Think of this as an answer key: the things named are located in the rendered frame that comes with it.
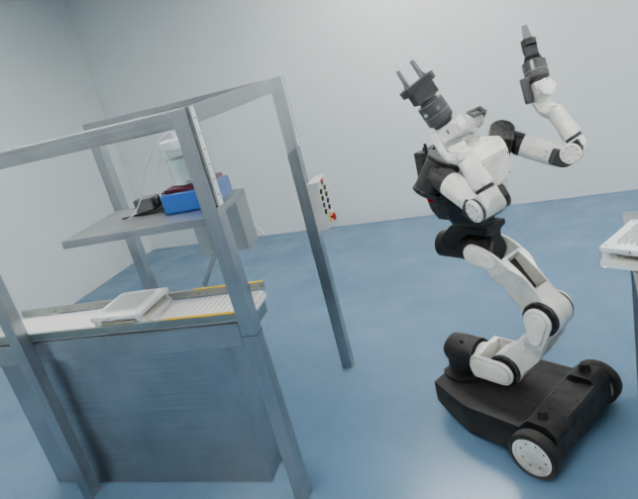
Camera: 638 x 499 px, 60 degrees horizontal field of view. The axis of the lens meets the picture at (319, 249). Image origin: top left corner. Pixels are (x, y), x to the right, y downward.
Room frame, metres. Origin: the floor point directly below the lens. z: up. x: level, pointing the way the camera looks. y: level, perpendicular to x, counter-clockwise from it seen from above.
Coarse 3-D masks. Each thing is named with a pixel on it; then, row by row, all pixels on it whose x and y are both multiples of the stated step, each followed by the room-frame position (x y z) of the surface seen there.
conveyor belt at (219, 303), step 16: (176, 304) 2.28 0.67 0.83; (192, 304) 2.23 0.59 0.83; (208, 304) 2.19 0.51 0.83; (224, 304) 2.14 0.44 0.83; (256, 304) 2.09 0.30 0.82; (32, 320) 2.56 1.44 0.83; (48, 320) 2.51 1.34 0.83; (64, 320) 2.45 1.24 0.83; (80, 320) 2.39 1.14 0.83; (0, 336) 2.46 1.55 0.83
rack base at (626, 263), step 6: (612, 258) 1.58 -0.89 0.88; (618, 258) 1.57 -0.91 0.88; (624, 258) 1.56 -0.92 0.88; (630, 258) 1.55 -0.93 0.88; (600, 264) 1.59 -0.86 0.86; (606, 264) 1.57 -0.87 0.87; (612, 264) 1.56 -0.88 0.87; (618, 264) 1.55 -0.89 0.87; (624, 264) 1.53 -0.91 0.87; (630, 264) 1.52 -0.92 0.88; (636, 264) 1.50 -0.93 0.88; (636, 270) 1.50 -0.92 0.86
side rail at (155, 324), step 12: (120, 324) 2.13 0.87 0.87; (132, 324) 2.10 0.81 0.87; (144, 324) 2.08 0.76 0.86; (156, 324) 2.06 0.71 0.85; (168, 324) 2.04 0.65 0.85; (180, 324) 2.02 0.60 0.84; (192, 324) 2.01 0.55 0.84; (36, 336) 2.26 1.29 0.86; (48, 336) 2.24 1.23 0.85; (60, 336) 2.22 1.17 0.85; (72, 336) 2.20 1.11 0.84
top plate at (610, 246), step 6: (630, 222) 1.71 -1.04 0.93; (636, 222) 1.70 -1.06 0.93; (624, 228) 1.68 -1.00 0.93; (630, 228) 1.67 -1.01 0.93; (618, 234) 1.65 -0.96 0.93; (612, 240) 1.61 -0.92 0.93; (630, 240) 1.58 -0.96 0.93; (600, 246) 1.59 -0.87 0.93; (606, 246) 1.58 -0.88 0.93; (612, 246) 1.57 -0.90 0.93; (618, 246) 1.56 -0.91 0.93; (624, 246) 1.55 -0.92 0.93; (630, 246) 1.54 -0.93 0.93; (636, 246) 1.53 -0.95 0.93; (606, 252) 1.57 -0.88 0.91; (612, 252) 1.56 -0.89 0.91; (618, 252) 1.54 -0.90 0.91; (624, 252) 1.53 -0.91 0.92; (636, 252) 1.50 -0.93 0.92
